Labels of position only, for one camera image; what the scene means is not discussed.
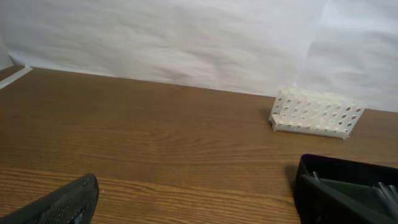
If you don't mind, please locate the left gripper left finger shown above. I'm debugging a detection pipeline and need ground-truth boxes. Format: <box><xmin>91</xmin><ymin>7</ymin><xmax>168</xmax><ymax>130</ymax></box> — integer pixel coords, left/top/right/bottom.
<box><xmin>0</xmin><ymin>173</ymin><xmax>100</xmax><ymax>224</ymax></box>

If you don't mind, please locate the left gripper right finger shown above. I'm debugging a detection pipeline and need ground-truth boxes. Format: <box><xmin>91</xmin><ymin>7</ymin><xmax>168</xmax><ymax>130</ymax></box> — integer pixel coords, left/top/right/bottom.
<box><xmin>294</xmin><ymin>174</ymin><xmax>398</xmax><ymax>224</ymax></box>

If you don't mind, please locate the black tray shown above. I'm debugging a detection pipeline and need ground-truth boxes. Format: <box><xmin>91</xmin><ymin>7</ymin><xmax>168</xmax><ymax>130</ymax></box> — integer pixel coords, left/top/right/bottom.
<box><xmin>294</xmin><ymin>153</ymin><xmax>398</xmax><ymax>223</ymax></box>

